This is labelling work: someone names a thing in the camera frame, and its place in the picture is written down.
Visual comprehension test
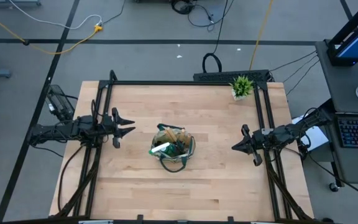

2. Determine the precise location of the grey side desk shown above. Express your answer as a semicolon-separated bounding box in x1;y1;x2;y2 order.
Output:
314;40;358;184

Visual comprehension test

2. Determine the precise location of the green plant in white pot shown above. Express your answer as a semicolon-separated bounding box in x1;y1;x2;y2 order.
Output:
229;75;254;101

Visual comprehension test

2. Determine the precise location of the yellow hanging cord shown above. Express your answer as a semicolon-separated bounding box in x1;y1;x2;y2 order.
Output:
249;0;275;71

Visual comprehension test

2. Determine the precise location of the black aluminium table frame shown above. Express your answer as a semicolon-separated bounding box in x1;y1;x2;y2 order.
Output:
50;70;315;224

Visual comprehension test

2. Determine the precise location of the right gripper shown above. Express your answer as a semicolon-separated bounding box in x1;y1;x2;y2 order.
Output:
231;124;272;167

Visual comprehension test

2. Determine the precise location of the beige green gardening tote bag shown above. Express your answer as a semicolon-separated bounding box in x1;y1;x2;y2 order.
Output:
150;123;197;174

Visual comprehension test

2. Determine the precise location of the black cable tangle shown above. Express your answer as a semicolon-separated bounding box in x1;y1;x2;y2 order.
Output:
170;0;236;32

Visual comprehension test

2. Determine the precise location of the yellow floor extension cord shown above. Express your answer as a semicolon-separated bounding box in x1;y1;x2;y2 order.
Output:
0;4;104;55

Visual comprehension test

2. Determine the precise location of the thin black cable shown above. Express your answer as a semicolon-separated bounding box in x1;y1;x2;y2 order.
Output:
283;55;319;83
270;51;318;72
286;60;320;96

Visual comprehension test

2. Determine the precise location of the white floor cable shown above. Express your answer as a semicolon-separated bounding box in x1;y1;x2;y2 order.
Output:
9;0;103;30

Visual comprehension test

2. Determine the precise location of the green spray bottle white trigger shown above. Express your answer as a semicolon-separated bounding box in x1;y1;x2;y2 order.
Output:
149;141;180;158

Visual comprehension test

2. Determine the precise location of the black mesh box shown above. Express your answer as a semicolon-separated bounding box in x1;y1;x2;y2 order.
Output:
45;84;76;122

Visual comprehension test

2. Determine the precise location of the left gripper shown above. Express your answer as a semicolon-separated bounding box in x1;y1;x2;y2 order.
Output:
103;107;136;149

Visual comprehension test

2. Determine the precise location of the black coiled cable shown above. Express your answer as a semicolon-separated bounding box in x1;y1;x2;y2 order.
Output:
201;0;229;74

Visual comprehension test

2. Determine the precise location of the white paper sheet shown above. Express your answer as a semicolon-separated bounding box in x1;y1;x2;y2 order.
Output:
291;114;329;152

